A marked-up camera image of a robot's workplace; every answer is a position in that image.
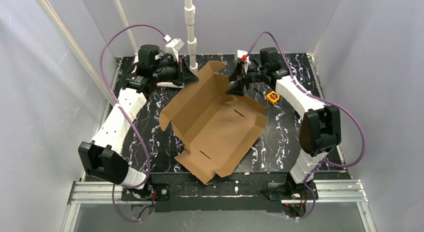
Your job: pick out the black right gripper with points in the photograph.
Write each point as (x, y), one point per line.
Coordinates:
(243, 76)

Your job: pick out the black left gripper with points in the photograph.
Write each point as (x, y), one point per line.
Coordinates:
(180, 72)

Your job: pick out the brown cardboard box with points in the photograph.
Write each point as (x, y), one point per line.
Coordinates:
(217, 129)

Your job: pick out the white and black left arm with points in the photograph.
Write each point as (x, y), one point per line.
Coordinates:
(100, 156)

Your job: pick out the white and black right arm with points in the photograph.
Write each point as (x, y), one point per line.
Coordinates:
(320, 130)

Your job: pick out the yellow tape measure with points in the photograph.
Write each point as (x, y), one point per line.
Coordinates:
(272, 97)

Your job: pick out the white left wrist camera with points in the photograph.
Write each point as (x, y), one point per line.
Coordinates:
(173, 46)

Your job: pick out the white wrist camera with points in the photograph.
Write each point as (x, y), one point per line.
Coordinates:
(173, 46)
(241, 57)

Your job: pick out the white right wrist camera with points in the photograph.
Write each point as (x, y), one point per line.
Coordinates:
(241, 57)

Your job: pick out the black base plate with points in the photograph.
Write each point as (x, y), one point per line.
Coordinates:
(237, 192)

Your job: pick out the aluminium rail frame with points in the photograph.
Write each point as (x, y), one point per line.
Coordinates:
(341, 206)

